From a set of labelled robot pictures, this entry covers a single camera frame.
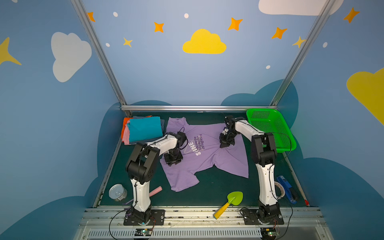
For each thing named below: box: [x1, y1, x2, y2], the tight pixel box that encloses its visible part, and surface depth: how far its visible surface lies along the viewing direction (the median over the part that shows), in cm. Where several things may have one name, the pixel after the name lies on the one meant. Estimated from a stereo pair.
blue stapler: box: [276, 175, 297, 204], surface depth 83 cm
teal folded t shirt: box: [127, 116, 163, 142], surface depth 106 cm
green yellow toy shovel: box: [213, 191, 244, 220], surface depth 80 cm
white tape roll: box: [274, 181, 286, 200], surface depth 84 cm
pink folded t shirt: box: [122, 120, 130, 145], surface depth 106 cm
